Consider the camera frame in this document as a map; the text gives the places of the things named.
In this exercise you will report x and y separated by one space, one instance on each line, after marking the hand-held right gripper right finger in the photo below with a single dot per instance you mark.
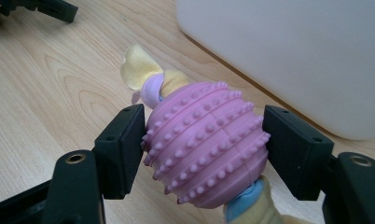
296 152

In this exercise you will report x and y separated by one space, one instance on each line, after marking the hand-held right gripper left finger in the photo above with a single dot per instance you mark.
120 155

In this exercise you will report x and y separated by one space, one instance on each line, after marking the pink studded ball cloth toy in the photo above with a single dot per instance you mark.
204 146

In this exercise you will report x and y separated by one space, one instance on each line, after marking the white plastic container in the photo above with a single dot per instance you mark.
285 53

